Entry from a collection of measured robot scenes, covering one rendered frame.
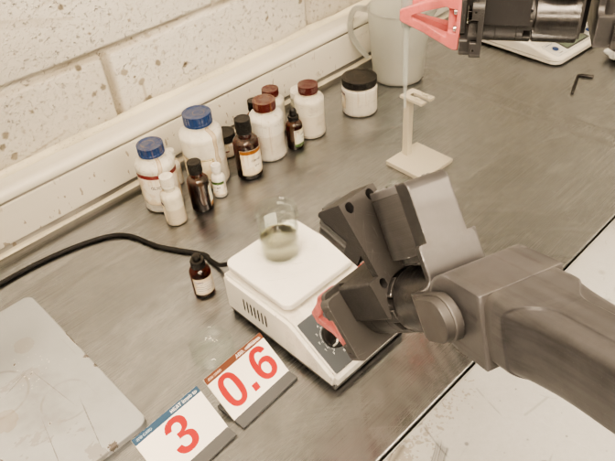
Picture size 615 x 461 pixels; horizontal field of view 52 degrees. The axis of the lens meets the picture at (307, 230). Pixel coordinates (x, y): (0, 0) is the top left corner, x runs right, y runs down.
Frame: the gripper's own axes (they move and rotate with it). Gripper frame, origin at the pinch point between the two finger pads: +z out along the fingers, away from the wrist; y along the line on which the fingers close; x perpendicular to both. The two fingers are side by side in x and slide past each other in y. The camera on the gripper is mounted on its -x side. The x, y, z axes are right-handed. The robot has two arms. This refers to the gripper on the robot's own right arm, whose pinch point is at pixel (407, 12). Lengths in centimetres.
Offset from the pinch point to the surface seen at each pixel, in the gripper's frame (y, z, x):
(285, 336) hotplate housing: 29.7, 9.9, 28.2
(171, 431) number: 44, 19, 29
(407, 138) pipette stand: -15.5, 1.3, 27.9
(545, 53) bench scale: -55, -22, 30
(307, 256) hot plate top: 20.4, 9.2, 23.4
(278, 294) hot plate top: 27.4, 10.9, 23.4
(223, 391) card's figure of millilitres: 38, 15, 30
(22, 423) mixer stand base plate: 46, 37, 31
